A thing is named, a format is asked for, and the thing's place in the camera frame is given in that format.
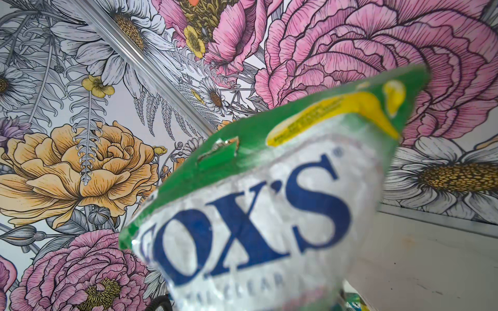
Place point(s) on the green Fox's candy bag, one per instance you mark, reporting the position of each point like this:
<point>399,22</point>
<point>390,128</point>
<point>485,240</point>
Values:
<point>268,212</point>

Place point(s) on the left aluminium corner post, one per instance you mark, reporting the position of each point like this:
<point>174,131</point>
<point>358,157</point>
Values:
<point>110,32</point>

